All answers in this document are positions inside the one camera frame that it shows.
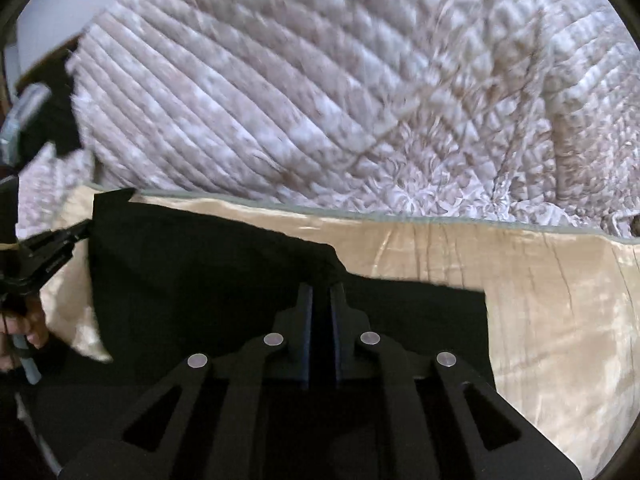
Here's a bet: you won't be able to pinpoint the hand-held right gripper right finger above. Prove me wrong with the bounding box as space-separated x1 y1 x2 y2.
330 282 583 480

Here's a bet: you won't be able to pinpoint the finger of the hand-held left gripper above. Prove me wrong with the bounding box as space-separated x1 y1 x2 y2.
20 220 93 286

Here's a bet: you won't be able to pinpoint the pale patterned cloth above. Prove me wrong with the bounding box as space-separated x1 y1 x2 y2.
0 84 52 153

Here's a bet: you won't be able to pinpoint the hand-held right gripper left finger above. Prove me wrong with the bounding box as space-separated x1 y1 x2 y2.
60 282 315 480

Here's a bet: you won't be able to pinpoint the person's left hand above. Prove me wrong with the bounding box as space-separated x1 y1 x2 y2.
0 300 51 372

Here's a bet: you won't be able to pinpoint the black pants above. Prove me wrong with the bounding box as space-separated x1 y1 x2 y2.
10 187 497 480

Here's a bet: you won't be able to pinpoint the quilted floral bedspread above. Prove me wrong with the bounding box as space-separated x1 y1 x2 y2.
15 0 640 243

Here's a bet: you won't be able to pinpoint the black hanging garment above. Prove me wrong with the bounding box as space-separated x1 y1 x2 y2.
22 50 85 161

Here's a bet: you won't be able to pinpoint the beige satin blanket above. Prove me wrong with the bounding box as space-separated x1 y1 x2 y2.
37 185 640 480

